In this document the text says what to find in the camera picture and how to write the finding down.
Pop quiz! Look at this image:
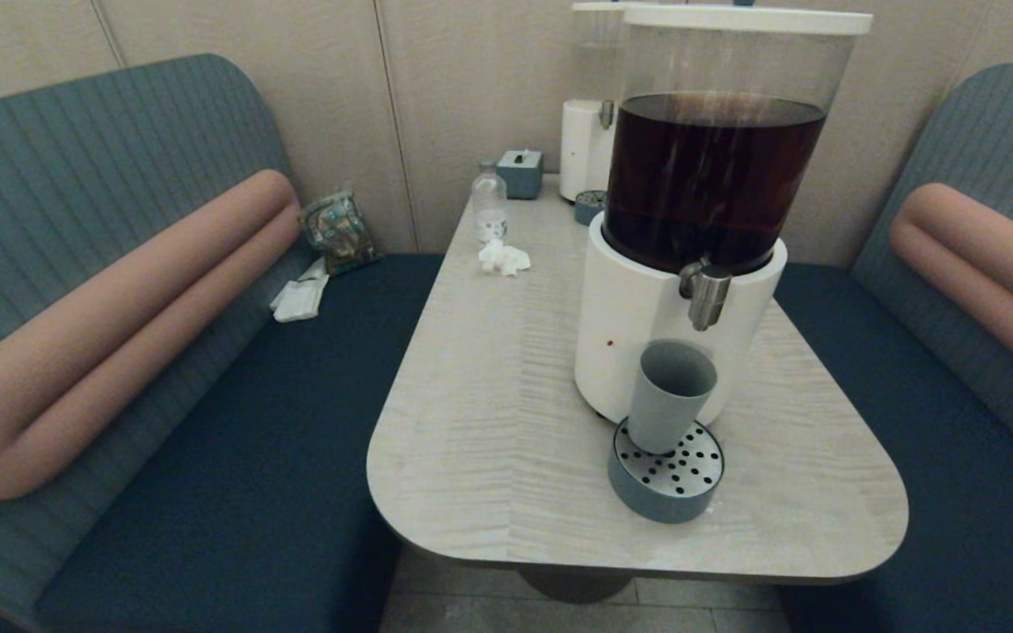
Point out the large dark tea dispenser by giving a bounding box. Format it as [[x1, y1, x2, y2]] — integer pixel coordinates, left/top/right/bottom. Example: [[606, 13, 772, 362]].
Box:
[[573, 4, 875, 427]]

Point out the grey-blue plastic cup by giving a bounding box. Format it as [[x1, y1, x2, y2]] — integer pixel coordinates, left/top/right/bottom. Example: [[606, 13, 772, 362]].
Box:
[[627, 340, 720, 456]]

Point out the metal dispenser tap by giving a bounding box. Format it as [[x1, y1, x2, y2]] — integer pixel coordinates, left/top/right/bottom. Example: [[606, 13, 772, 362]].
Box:
[[679, 258, 734, 332]]

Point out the crumpled white tissue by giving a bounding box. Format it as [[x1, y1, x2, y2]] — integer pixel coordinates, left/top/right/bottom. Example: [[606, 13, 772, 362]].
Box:
[[477, 238, 532, 277]]

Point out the clear plastic bottle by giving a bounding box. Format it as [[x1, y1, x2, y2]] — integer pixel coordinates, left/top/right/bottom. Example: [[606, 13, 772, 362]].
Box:
[[471, 161, 508, 244]]

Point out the small blue drip tray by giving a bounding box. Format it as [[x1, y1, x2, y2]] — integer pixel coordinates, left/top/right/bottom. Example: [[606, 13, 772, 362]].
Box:
[[574, 190, 610, 226]]

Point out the blue-grey tissue box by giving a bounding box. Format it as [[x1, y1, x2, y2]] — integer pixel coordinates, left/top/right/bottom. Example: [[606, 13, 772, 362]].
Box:
[[497, 149, 544, 200]]

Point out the small white drink dispenser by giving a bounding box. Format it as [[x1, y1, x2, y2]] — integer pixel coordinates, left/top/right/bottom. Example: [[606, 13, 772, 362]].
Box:
[[559, 2, 639, 203]]

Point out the printed snack bag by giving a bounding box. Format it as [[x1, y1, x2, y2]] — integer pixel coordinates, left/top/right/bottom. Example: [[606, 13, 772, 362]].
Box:
[[298, 188, 382, 275]]

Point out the white napkin pack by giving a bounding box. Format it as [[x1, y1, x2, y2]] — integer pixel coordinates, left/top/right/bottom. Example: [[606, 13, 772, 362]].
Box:
[[269, 257, 330, 324]]

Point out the blue perforated drip tray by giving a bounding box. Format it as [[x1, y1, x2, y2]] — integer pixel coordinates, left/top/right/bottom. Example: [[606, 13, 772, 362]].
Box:
[[608, 417, 725, 525]]

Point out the blue upholstered bench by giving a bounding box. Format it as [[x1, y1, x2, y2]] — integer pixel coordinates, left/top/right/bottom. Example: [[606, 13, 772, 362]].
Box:
[[775, 63, 1013, 633], [0, 53, 446, 633]]

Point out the white dispenser lid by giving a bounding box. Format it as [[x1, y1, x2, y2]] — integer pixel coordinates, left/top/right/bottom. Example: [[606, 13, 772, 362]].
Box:
[[623, 4, 875, 36]]

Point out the pink bolster cushion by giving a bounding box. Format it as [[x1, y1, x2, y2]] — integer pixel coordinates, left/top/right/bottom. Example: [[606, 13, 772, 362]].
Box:
[[0, 169, 302, 502], [890, 183, 1013, 398]]

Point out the round table pedestal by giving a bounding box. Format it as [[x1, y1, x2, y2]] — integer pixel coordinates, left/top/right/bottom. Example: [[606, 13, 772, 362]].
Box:
[[520, 567, 635, 604]]

